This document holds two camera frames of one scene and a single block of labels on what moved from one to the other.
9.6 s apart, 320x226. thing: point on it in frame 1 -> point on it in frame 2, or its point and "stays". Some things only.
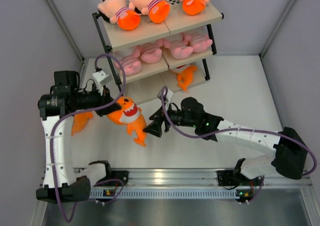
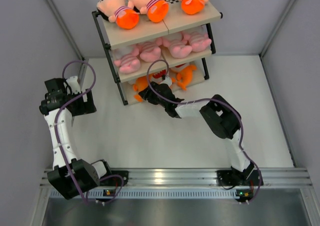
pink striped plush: x=199 y=41 stays
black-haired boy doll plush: x=113 y=7 stays
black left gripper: x=104 y=99 -> x=85 y=107
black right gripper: x=155 y=128 -> x=146 y=94
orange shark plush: x=79 y=121 -> x=141 y=83
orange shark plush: x=130 y=115 -> x=160 y=74
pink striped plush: x=130 y=62 stays
